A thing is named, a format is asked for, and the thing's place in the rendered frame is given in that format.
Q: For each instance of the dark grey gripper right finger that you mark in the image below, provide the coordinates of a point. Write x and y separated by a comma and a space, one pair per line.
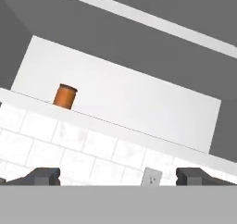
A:
190, 176

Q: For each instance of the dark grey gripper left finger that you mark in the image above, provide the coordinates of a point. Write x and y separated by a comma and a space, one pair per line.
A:
43, 176

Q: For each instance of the orange jam jar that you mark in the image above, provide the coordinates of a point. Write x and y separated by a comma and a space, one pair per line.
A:
64, 97

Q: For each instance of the grey wall power outlet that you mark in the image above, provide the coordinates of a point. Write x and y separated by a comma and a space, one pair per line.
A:
151, 177

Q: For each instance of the open white wall cabinet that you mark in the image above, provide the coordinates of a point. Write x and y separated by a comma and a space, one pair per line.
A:
123, 104

